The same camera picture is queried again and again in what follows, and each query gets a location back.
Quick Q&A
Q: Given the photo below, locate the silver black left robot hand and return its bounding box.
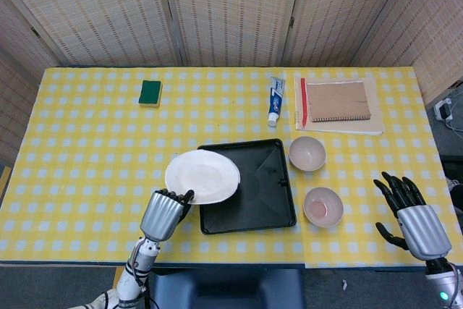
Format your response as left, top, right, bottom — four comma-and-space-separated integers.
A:
139, 188, 195, 243

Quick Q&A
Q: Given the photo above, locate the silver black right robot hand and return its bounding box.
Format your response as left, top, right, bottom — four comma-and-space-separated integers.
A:
373, 171, 453, 262

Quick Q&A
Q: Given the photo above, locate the white paper plate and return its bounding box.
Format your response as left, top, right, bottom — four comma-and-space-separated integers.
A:
164, 150, 242, 206

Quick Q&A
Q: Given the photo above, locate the beige bowl with pink residue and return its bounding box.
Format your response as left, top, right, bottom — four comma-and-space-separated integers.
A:
302, 187, 344, 228

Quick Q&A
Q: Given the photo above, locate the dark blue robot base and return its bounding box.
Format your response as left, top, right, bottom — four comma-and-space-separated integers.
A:
148, 268, 305, 309

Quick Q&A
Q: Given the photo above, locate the black square plastic tray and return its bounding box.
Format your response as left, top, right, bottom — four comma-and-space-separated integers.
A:
196, 137, 297, 236

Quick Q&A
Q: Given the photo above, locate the yellow white checkered tablecloth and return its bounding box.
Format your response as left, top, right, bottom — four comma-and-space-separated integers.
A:
0, 66, 455, 270

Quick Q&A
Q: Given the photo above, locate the large beige spiral pad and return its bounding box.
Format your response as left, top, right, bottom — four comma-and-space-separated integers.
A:
293, 76, 385, 137

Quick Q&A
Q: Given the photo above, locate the white power adapter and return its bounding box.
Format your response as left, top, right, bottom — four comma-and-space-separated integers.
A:
433, 98, 455, 122

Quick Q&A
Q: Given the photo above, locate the green and yellow sponge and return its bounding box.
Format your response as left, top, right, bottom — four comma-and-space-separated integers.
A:
138, 80, 163, 109

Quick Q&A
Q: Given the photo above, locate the brown spiral notebook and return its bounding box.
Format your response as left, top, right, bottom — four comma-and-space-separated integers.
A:
305, 80, 373, 123

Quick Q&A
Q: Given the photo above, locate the white blue toothpaste tube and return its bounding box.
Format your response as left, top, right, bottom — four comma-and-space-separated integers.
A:
266, 76, 286, 128

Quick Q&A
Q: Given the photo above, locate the red pen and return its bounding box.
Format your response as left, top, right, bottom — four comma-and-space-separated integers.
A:
300, 77, 309, 125

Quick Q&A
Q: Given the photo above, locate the woven folding screen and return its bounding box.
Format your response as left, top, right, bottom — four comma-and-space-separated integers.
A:
0, 0, 463, 165

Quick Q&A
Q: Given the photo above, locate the white cable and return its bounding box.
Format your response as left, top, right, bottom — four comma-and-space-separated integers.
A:
445, 117, 463, 133

